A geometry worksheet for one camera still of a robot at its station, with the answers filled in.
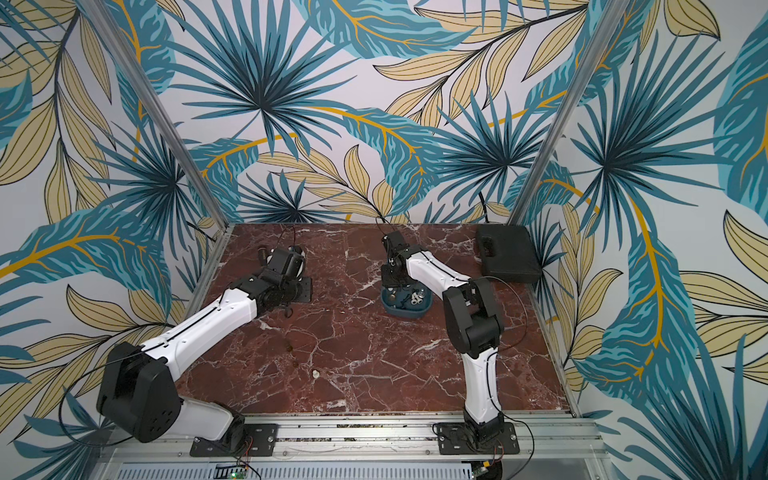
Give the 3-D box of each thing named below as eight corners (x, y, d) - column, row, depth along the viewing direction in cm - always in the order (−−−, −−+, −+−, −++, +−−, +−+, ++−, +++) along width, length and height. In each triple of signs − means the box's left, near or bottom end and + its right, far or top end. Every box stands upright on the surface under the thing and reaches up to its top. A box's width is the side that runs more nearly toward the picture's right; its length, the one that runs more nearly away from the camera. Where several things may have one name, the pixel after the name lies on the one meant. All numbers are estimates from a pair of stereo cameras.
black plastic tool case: (483, 282, 104) (487, 274, 100) (471, 232, 119) (474, 224, 115) (540, 282, 104) (546, 275, 100) (521, 233, 119) (526, 224, 115)
